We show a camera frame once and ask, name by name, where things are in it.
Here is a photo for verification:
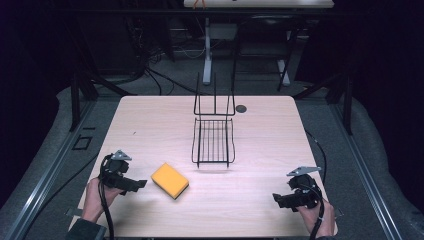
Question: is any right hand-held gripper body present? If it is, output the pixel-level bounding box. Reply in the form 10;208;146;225
286;165;324;210

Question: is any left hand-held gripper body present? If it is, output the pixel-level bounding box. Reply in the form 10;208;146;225
98;149;133;192

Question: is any yellow sponge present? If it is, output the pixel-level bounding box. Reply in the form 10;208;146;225
150;162;190;201

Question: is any black wire rack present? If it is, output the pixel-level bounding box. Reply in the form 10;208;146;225
191;71;237;169

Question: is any person's right hand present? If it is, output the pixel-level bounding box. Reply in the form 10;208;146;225
295;199;336;238

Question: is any black metal stand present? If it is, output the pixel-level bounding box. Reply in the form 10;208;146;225
68;71;138;133
293;71;354;136

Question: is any white table leg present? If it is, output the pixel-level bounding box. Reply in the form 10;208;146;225
277;59;292;88
202;17;214;86

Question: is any black chair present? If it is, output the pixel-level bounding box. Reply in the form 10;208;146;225
230;13;301;93

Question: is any left hand-held gripper cable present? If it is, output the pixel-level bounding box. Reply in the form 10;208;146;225
97;153;116;240

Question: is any hand-held gripper cable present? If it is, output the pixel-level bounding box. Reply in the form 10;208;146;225
97;153;116;240
303;129;328;240

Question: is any right hand-held gripper cable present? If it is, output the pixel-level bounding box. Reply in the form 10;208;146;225
303;129;328;240

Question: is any aluminium floor rail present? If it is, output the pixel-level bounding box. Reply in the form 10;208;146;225
3;99;98;240
329;103;404;240

